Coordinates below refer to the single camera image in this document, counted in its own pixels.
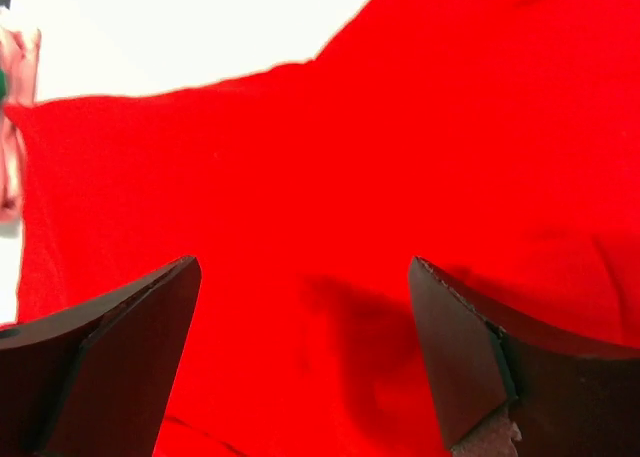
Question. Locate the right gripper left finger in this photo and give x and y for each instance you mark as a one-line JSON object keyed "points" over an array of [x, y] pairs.
{"points": [[95, 378]]}

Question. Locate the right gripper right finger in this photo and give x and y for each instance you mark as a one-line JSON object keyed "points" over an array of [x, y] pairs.
{"points": [[506, 384]]}

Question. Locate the pink folded t shirt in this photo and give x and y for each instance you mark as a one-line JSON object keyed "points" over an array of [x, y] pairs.
{"points": [[20, 49]]}

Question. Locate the green folded t shirt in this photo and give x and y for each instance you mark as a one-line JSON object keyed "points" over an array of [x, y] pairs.
{"points": [[3, 85]]}

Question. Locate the red t shirt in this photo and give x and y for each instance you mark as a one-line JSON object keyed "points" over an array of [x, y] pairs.
{"points": [[498, 139]]}

